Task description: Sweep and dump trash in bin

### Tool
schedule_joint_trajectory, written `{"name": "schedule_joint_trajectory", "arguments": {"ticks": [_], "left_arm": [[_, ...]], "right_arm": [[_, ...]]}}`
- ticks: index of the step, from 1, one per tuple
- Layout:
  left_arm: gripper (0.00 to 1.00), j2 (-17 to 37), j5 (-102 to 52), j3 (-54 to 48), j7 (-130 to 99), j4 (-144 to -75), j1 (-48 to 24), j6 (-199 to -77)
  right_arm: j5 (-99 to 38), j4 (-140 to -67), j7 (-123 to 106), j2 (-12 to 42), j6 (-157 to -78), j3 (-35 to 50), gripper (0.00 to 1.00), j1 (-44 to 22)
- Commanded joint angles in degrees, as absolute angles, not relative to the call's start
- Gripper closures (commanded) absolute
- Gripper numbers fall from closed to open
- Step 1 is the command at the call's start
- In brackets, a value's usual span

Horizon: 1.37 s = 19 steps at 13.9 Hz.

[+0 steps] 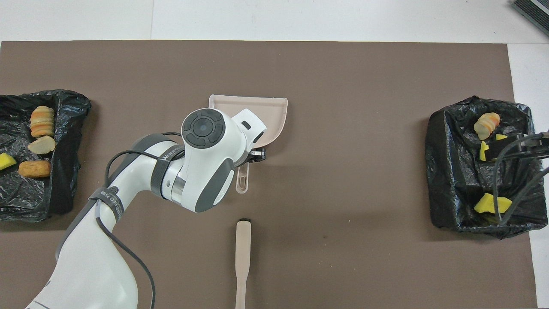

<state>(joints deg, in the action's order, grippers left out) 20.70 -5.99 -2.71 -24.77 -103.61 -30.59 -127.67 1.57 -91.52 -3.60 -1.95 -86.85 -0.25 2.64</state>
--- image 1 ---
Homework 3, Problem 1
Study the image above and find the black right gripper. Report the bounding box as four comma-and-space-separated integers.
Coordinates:
486, 132, 549, 162

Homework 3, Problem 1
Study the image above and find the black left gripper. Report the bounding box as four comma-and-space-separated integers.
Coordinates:
237, 148, 267, 168

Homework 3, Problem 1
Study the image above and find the yellow sponge with green pad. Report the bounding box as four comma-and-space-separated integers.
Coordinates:
480, 134, 509, 162

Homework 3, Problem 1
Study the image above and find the pale striped croissant piece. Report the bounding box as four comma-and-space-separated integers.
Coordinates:
474, 112, 501, 141

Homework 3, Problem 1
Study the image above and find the beige plastic dustpan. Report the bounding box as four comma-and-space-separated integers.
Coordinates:
209, 94, 289, 194

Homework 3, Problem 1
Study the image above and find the plain yellow sponge piece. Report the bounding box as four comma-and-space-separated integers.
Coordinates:
474, 193, 513, 214

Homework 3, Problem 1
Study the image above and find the beige brush with black bristles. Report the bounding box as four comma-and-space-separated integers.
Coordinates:
235, 218, 252, 309

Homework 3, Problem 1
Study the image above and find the yellowish bread chunk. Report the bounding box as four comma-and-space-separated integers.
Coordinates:
27, 136, 57, 155

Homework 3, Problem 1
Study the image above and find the pale orange-tinged bread chunk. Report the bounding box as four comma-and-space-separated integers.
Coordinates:
30, 106, 55, 138

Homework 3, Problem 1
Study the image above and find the brown bread roll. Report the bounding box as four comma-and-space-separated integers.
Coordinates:
18, 160, 52, 179

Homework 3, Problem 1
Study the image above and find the bin lined with black bag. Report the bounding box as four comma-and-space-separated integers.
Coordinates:
0, 89, 92, 223
427, 95, 549, 240

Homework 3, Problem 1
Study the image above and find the brown table mat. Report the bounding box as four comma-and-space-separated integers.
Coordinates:
0, 41, 539, 309

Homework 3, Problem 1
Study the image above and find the grey ribbed panel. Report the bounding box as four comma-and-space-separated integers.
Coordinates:
512, 0, 549, 37

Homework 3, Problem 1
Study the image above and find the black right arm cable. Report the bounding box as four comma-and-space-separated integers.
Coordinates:
492, 133, 549, 226

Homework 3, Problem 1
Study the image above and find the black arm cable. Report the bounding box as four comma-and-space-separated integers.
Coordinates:
94, 132, 186, 309
492, 133, 549, 226

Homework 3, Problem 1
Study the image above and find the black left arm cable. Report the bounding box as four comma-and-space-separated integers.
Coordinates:
94, 132, 186, 309

